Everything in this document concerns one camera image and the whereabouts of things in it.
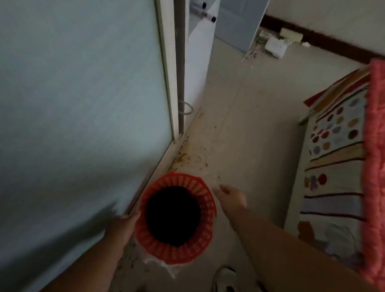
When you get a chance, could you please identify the white sneaker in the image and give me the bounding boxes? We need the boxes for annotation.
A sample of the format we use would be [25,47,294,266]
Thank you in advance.
[212,266,239,292]

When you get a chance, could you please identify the red plastic waste basket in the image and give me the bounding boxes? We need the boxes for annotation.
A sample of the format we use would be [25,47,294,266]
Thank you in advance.
[134,173,218,265]

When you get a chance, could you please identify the frosted glass sliding door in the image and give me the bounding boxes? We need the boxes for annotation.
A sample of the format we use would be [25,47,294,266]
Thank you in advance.
[0,0,175,292]

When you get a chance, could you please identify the grey-blue door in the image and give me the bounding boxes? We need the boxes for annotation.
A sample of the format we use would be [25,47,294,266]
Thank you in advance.
[214,0,270,55]

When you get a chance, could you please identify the person's left hand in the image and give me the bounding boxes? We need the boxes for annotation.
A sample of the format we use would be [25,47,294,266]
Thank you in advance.
[107,211,141,251]

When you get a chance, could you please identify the person's left forearm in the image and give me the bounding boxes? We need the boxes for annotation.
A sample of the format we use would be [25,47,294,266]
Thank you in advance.
[41,238,127,292]

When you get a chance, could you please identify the person's right hand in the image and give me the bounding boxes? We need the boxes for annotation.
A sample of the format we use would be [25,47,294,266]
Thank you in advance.
[212,184,248,215]

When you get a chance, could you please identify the white wire loop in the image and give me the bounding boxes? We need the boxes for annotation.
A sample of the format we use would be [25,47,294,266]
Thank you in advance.
[178,100,195,117]

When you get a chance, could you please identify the white rack with black caps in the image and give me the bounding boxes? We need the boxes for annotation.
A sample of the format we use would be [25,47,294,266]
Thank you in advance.
[191,1,218,23]

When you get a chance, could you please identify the white cardboard box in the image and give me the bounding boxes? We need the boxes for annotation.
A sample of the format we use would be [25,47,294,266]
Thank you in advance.
[264,36,288,59]

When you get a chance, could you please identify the white door frame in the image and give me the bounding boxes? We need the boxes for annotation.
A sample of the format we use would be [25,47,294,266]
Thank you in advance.
[155,0,187,144]

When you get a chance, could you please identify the pale yellow box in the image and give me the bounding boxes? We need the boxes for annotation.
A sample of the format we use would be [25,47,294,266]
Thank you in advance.
[280,28,304,43]

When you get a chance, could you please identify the dotted striped bed sheet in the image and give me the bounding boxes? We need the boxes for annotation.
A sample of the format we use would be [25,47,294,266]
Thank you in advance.
[284,86,372,271]

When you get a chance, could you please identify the small litter scraps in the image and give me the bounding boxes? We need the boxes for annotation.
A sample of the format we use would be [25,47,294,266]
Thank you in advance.
[246,29,272,61]

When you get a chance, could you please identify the pink fluffy blanket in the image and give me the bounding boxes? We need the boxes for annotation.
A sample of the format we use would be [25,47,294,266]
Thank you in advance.
[357,58,385,291]

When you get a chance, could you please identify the clear plastic bin bag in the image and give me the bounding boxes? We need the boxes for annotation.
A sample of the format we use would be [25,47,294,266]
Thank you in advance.
[141,172,224,279]

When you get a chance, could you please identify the white cabinet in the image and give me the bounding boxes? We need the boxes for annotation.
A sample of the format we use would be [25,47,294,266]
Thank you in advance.
[183,0,221,127]

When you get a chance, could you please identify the person's right forearm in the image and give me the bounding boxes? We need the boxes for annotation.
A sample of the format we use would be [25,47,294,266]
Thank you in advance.
[230,207,380,292]

